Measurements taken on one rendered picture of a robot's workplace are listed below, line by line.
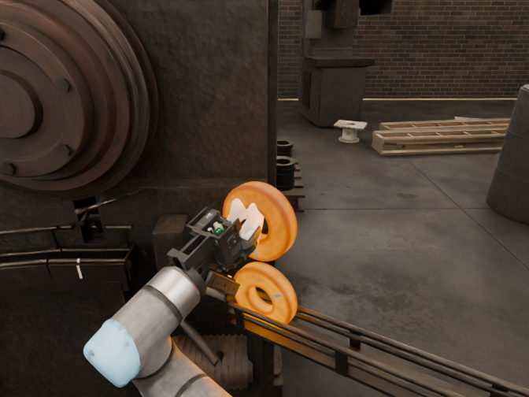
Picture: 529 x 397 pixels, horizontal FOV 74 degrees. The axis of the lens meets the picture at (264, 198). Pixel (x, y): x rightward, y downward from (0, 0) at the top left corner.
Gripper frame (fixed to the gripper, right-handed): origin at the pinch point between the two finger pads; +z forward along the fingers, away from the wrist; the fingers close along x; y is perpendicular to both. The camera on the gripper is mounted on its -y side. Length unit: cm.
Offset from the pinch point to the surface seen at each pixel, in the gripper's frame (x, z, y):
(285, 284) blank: -5.4, -2.2, -16.1
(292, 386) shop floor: 7, 7, -98
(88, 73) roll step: 31.9, -3.1, 25.5
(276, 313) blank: -4.5, -5.7, -22.6
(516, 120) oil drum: -42, 232, -87
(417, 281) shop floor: -18, 96, -121
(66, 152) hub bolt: 32.5, -13.5, 14.3
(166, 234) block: 26.0, -4.9, -12.3
